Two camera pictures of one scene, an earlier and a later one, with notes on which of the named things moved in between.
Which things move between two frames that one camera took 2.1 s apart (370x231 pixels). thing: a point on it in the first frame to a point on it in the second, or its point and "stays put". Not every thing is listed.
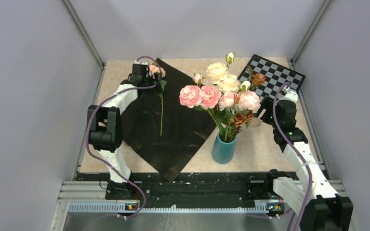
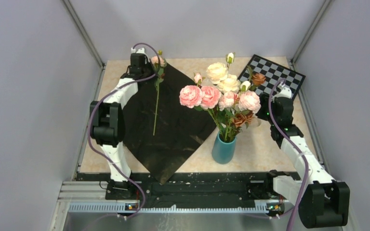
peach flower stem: [162, 113] to [159, 76]
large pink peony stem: [206, 97] stays put
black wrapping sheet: [160, 128] stays put
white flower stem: [218, 73] stays put
